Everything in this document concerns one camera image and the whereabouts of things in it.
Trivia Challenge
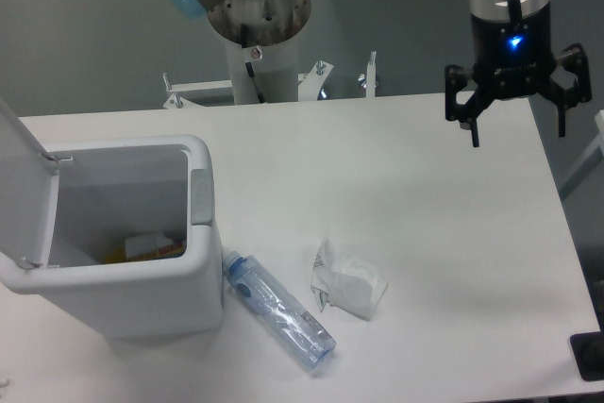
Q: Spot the clear plastic water bottle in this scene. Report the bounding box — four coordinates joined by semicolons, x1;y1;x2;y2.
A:
223;251;337;372

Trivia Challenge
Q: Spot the white frame leg right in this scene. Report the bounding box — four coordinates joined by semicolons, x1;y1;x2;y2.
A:
558;110;603;201

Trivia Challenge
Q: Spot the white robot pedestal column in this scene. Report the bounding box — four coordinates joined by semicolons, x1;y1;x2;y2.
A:
225;38;298;105

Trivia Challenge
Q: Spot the white trash can lid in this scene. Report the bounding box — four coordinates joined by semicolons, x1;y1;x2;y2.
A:
1;102;59;269

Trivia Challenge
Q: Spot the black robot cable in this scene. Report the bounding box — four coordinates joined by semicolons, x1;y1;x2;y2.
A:
240;23;266;105

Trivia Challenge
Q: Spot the white carton in can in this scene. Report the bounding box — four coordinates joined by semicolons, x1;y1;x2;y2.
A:
103;232;187;264

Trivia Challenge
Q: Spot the black table clamp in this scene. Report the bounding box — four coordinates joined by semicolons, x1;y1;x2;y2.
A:
570;331;603;382

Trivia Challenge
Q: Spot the white trash can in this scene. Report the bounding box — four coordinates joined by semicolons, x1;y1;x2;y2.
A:
1;136;223;338

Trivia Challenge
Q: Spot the white metal frame bracket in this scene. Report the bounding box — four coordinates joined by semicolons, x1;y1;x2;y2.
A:
162;60;334;109

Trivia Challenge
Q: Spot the white paper bag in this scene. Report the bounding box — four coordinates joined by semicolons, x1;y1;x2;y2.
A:
310;238;388;321

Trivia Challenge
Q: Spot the white clamp with bolt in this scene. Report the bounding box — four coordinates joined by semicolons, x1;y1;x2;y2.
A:
358;50;378;98

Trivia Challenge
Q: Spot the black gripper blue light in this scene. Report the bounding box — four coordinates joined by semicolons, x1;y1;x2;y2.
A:
445;13;593;148

